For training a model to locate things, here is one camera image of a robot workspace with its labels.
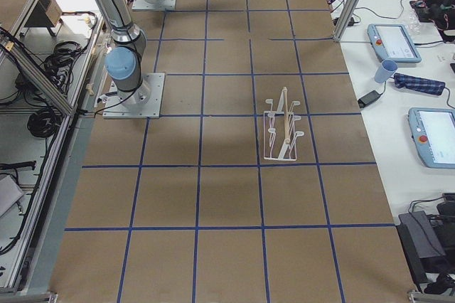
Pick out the blue cup on desk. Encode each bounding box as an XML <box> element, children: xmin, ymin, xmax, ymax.
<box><xmin>374</xmin><ymin>59</ymin><xmax>398</xmax><ymax>83</ymax></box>

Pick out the black power adapter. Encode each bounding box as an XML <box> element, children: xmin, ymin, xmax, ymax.
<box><xmin>358</xmin><ymin>90</ymin><xmax>382</xmax><ymax>109</ymax></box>

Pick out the blue checkered pouch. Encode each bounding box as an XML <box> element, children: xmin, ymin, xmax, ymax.
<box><xmin>393</xmin><ymin>73</ymin><xmax>446</xmax><ymax>96</ymax></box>

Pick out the blue teach pendant far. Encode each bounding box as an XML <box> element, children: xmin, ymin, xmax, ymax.
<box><xmin>367</xmin><ymin>24</ymin><xmax>422</xmax><ymax>63</ymax></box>

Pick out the blue teach pendant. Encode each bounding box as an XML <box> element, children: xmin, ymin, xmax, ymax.
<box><xmin>367</xmin><ymin>24</ymin><xmax>422</xmax><ymax>63</ymax></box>
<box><xmin>407</xmin><ymin>107</ymin><xmax>454</xmax><ymax>169</ymax></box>

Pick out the blue teach pendant near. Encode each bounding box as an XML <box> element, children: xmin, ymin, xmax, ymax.
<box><xmin>407</xmin><ymin>107</ymin><xmax>454</xmax><ymax>169</ymax></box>

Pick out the white wire cup rack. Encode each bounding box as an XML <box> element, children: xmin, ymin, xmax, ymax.
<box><xmin>263</xmin><ymin>87</ymin><xmax>305</xmax><ymax>161</ymax></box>

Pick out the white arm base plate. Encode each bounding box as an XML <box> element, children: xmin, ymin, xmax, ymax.
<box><xmin>102</xmin><ymin>73</ymin><xmax>165</xmax><ymax>119</ymax></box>

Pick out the aluminium frame post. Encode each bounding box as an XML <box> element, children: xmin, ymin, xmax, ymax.
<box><xmin>332</xmin><ymin>0</ymin><xmax>378</xmax><ymax>43</ymax></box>

